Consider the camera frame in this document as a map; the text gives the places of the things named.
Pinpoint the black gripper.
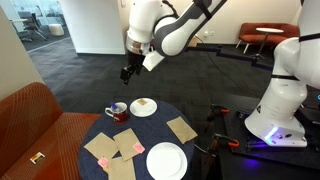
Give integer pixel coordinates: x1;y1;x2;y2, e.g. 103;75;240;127
120;51;148;85

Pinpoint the red mug white inside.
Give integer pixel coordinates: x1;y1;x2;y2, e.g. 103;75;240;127
104;101;129;125

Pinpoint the white plate with sugar packet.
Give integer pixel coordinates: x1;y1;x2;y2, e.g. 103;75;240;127
129;97;158;118

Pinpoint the round blue table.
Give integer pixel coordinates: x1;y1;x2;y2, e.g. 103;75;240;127
77;98;195;180

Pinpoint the pink sweetener packet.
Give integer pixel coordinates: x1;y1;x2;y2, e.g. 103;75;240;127
97;156;110;169
132;142;146;155

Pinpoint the lone brown paper napkin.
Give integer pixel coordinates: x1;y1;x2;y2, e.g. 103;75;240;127
166;116;199;145

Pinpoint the white ottoman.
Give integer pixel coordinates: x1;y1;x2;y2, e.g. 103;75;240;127
48;23;65;37

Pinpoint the empty white plate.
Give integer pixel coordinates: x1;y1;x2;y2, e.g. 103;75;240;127
146;141;188;180

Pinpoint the black office chair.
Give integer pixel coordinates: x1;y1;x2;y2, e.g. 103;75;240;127
18;12;49;43

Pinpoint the red patterned sofa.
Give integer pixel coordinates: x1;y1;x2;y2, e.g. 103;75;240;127
0;82;101;180

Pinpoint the red lounge sofa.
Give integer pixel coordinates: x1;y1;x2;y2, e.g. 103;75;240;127
235;22;301;54

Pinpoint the white round side table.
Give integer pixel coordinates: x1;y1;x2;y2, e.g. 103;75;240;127
251;27;285;58

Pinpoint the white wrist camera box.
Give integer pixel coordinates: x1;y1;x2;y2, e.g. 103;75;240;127
142;49;165;72

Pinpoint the orange handled black clamp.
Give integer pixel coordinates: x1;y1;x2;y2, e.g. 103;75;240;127
204;104;230;134
201;133;240;171

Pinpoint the black floor cable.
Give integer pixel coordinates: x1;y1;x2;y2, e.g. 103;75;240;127
206;53;258;98

